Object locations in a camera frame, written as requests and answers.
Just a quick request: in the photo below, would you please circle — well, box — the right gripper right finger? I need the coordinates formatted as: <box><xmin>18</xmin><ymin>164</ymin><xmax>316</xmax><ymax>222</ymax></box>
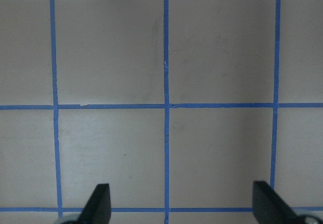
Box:
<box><xmin>252</xmin><ymin>181</ymin><xmax>299</xmax><ymax>224</ymax></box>

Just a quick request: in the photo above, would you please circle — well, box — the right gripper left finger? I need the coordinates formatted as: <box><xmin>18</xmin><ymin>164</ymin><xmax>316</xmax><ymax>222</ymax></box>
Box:
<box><xmin>77</xmin><ymin>184</ymin><xmax>112</xmax><ymax>224</ymax></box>

